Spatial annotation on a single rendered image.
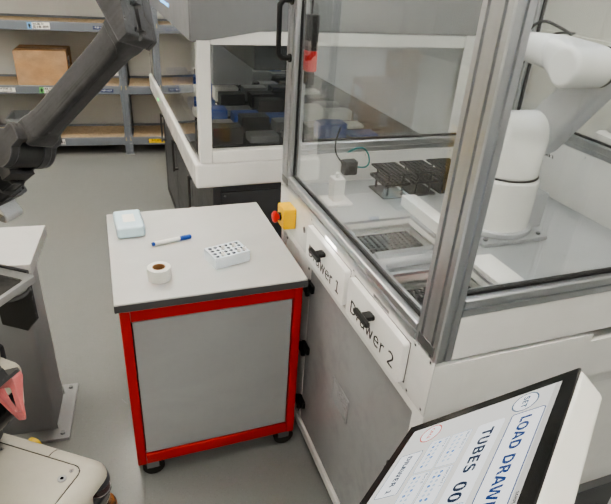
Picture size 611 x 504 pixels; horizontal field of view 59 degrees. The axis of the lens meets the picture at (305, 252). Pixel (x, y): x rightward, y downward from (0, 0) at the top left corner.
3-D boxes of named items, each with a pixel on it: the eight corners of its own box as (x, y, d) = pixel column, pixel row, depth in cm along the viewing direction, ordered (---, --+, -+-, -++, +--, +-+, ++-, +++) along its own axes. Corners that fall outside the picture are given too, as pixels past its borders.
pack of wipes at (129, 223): (146, 236, 187) (145, 225, 185) (117, 240, 184) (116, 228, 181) (140, 218, 199) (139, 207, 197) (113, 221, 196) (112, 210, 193)
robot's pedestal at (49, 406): (-19, 452, 195) (-78, 272, 159) (0, 394, 220) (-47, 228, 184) (69, 440, 202) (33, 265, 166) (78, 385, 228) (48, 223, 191)
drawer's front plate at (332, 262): (341, 306, 146) (345, 271, 141) (305, 256, 170) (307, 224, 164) (347, 305, 147) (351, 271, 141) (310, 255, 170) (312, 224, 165)
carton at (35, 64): (17, 85, 444) (10, 49, 431) (25, 78, 471) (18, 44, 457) (70, 86, 454) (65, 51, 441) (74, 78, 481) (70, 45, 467)
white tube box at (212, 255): (215, 269, 170) (215, 259, 168) (204, 258, 176) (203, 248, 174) (249, 260, 177) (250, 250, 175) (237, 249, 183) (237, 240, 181)
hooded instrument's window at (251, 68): (197, 162, 214) (192, 41, 192) (151, 74, 359) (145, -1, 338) (443, 148, 251) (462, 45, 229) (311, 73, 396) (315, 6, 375)
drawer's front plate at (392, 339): (396, 384, 120) (403, 345, 115) (344, 311, 144) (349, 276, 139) (403, 382, 121) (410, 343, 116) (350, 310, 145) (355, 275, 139)
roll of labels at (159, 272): (163, 286, 160) (162, 274, 158) (143, 281, 162) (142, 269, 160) (175, 275, 166) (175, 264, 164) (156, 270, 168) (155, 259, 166)
